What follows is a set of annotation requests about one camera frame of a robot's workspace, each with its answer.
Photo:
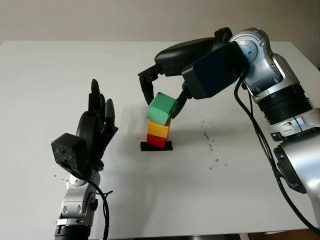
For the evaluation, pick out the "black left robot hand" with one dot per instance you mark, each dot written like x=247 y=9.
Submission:
x=92 y=132

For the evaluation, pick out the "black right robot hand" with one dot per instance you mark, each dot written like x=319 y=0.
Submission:
x=180 y=57

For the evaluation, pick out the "green wooden block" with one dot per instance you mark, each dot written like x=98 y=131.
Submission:
x=160 y=107

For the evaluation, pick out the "red wooden block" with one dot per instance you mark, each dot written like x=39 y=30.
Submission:
x=156 y=141

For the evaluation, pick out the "yellow wooden block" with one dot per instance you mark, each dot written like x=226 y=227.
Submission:
x=157 y=130

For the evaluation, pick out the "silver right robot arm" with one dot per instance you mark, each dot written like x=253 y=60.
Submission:
x=275 y=75

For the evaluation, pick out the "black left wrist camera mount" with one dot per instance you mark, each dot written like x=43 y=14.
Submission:
x=70 y=152

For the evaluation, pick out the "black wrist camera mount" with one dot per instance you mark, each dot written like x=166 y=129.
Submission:
x=215 y=72
x=70 y=152

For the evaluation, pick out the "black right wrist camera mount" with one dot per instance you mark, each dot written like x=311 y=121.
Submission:
x=215 y=72

